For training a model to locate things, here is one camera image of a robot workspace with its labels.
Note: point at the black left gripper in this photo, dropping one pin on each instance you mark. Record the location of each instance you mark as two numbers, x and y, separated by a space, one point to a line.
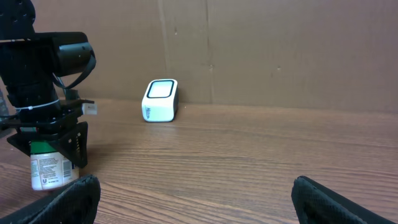
42 116

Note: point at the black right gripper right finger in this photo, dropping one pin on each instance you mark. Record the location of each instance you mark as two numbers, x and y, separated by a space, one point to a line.
317 204

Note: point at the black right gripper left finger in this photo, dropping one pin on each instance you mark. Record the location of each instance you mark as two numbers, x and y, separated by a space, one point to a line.
74 203

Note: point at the green lid white jar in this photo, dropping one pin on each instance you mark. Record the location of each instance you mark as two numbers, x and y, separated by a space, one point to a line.
49 168

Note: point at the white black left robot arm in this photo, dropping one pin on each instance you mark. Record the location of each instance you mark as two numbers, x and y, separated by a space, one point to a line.
40 71

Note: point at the white barcode scanner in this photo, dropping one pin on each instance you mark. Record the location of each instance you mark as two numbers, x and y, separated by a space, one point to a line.
160 101

